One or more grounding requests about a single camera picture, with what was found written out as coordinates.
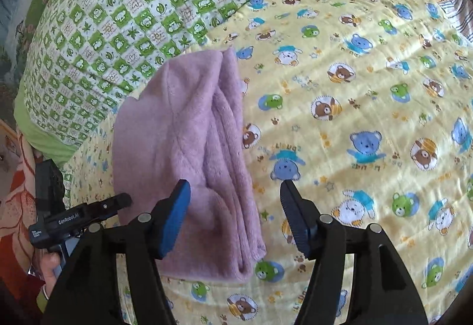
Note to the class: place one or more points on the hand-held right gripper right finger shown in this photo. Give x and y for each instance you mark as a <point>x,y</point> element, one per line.
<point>297,222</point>

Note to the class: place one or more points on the plain green cloth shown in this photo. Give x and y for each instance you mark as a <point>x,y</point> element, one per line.
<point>40,136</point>

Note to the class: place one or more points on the red floral blanket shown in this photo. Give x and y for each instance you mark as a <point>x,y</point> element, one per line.
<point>14,206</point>

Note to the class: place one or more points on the person's left hand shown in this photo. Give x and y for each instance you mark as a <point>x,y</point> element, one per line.
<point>50,266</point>

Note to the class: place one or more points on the purple knit sweater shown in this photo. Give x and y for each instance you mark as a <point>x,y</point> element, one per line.
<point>177,133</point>

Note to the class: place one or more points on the yellow bear print blanket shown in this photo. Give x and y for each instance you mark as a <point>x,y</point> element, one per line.
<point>369,107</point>

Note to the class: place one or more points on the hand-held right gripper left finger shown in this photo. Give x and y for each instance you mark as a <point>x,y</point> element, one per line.
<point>175,218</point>

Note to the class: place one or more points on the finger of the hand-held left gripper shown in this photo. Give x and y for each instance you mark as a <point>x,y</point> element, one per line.
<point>111,204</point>

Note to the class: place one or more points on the green checked quilt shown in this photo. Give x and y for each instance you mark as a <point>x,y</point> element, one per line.
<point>129,14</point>

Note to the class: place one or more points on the dark floral printed cloth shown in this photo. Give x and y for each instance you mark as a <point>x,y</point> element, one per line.
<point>22,14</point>

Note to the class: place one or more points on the striped grey cloth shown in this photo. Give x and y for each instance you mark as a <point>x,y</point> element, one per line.
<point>458,14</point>

